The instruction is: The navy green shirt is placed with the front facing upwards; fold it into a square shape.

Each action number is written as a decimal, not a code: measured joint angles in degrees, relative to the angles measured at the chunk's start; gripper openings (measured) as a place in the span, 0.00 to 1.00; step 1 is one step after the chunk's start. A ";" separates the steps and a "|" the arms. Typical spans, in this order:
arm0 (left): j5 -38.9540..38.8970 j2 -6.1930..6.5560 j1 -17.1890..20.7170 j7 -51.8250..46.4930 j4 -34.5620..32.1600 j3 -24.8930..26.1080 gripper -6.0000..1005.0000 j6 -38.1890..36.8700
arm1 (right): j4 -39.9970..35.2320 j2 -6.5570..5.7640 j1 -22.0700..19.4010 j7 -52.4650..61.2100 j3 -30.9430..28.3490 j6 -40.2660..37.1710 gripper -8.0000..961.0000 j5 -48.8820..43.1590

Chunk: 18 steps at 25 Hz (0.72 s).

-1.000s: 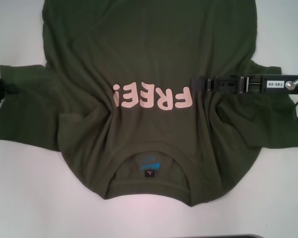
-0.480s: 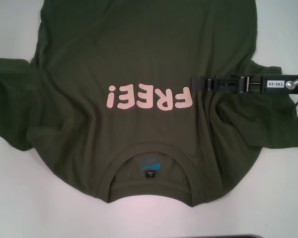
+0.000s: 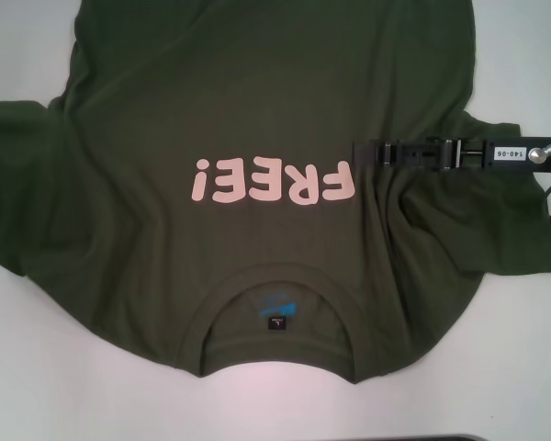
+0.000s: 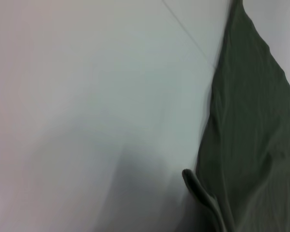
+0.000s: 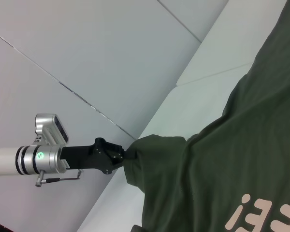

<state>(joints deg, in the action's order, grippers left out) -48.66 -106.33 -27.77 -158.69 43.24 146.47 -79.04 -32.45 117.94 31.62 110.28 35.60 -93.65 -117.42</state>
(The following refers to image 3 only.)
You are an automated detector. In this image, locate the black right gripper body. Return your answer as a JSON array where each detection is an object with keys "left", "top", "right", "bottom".
[{"left": 456, "top": 135, "right": 551, "bottom": 174}]

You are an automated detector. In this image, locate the dark green FREE t-shirt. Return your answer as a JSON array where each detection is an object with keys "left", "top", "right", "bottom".
[{"left": 0, "top": 0, "right": 551, "bottom": 387}]

